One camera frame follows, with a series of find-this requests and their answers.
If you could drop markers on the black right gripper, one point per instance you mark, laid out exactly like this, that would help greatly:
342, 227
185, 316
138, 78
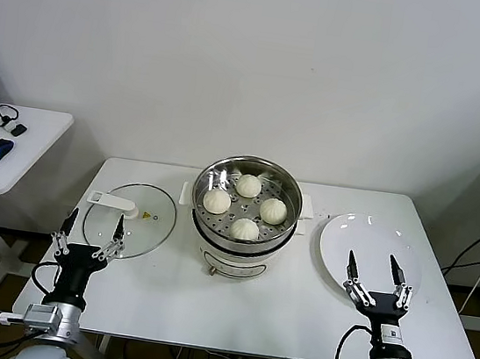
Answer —
384, 307

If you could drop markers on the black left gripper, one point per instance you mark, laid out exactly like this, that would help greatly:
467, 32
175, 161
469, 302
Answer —
79, 258

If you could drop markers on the white steamed baozi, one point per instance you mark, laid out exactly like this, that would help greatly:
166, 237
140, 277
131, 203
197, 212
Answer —
244, 229
273, 211
217, 201
248, 186

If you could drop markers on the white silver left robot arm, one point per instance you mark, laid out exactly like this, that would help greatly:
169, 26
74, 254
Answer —
44, 353

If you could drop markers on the stainless steel steamer basket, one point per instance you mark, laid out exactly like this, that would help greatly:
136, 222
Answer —
279, 180

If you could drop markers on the steel steamer pot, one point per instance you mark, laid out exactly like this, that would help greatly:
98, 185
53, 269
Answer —
229, 262

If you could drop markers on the white round plate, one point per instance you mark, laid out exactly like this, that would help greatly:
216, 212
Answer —
373, 245

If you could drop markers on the white side table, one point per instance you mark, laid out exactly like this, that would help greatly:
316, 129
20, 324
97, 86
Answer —
31, 152

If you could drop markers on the small black device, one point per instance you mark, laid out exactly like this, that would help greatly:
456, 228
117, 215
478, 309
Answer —
18, 129

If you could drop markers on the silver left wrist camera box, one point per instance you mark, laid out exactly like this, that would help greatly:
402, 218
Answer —
43, 315

